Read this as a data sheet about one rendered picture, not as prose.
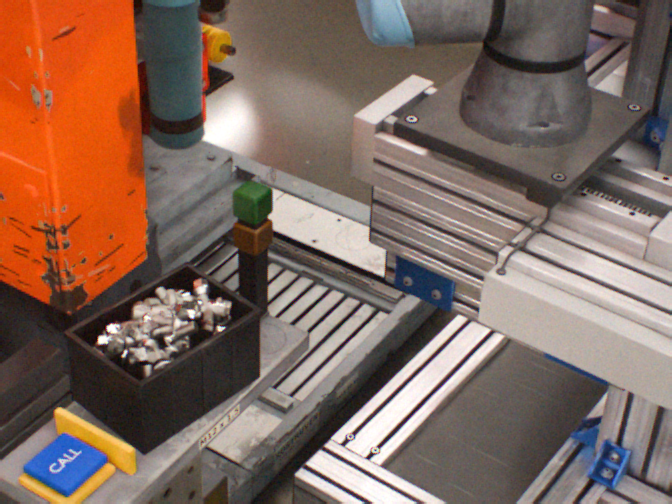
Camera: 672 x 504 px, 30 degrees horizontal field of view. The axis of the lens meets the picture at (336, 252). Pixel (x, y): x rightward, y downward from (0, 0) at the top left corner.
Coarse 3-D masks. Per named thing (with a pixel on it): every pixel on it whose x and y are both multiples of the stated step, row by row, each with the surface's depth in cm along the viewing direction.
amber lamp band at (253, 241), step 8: (240, 224) 163; (264, 224) 163; (272, 224) 164; (240, 232) 163; (248, 232) 162; (256, 232) 162; (264, 232) 163; (272, 232) 165; (240, 240) 164; (248, 240) 163; (256, 240) 162; (264, 240) 164; (272, 240) 166; (240, 248) 164; (248, 248) 163; (256, 248) 163; (264, 248) 164
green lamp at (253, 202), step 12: (252, 180) 162; (240, 192) 160; (252, 192) 160; (264, 192) 160; (240, 204) 160; (252, 204) 159; (264, 204) 160; (240, 216) 161; (252, 216) 160; (264, 216) 161
